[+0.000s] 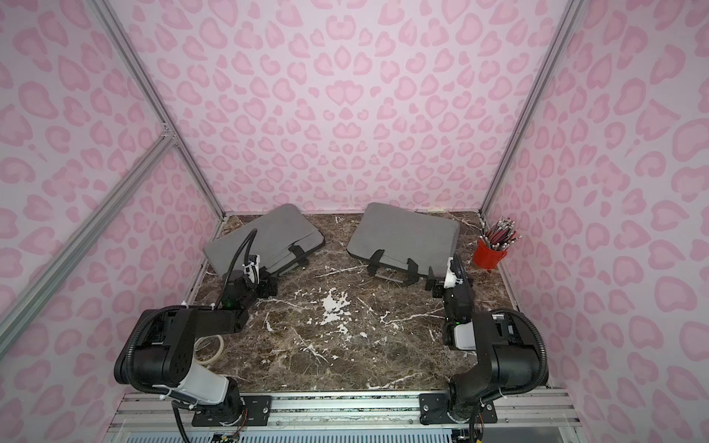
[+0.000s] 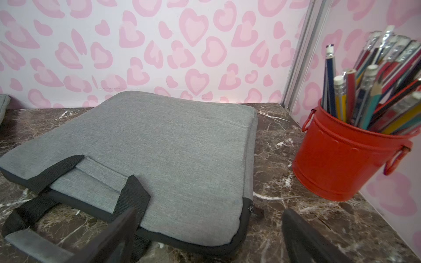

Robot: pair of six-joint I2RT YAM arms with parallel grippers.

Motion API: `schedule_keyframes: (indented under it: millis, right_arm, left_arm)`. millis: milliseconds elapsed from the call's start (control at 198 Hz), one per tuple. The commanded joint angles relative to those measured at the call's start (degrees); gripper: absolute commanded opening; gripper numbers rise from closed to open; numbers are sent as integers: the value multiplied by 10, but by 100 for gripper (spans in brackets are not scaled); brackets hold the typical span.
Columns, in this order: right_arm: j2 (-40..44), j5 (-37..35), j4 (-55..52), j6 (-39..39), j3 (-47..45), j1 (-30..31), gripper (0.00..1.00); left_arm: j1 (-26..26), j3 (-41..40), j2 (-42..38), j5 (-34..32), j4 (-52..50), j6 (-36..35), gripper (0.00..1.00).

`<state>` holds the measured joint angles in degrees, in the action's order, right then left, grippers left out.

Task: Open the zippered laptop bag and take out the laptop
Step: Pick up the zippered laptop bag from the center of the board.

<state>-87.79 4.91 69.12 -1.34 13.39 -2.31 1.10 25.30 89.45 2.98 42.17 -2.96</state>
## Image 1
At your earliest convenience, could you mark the red pen cup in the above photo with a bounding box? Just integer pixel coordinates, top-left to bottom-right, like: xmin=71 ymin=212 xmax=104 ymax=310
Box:
xmin=473 ymin=239 xmax=508 ymax=271

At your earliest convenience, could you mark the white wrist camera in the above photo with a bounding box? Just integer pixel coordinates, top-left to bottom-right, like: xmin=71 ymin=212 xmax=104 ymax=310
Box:
xmin=243 ymin=254 xmax=260 ymax=287
xmin=443 ymin=254 xmax=467 ymax=290

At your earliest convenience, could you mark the white coiled cable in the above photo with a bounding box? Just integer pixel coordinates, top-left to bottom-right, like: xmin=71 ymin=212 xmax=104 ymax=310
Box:
xmin=193 ymin=333 xmax=225 ymax=365

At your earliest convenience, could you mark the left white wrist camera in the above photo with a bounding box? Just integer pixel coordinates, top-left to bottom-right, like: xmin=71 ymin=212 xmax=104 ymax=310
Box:
xmin=243 ymin=254 xmax=260 ymax=287

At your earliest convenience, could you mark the grey laptop bag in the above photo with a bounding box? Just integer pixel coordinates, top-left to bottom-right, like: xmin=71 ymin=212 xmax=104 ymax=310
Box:
xmin=204 ymin=204 xmax=325 ymax=277
xmin=346 ymin=203 xmax=460 ymax=285

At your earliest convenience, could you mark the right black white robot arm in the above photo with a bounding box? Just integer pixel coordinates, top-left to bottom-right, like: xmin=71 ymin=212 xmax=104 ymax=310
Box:
xmin=419 ymin=279 xmax=548 ymax=426

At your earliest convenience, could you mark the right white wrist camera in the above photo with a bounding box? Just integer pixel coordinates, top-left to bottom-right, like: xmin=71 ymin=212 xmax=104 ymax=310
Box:
xmin=443 ymin=254 xmax=467 ymax=290

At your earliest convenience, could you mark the bundle of pens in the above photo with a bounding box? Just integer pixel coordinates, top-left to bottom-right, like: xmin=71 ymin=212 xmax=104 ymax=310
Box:
xmin=480 ymin=218 xmax=520 ymax=252

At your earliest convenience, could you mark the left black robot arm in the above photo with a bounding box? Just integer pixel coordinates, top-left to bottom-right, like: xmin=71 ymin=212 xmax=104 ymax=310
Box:
xmin=114 ymin=269 xmax=278 ymax=426

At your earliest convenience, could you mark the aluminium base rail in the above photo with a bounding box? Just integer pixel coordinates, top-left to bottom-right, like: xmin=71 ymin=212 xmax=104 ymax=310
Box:
xmin=102 ymin=388 xmax=588 ymax=443

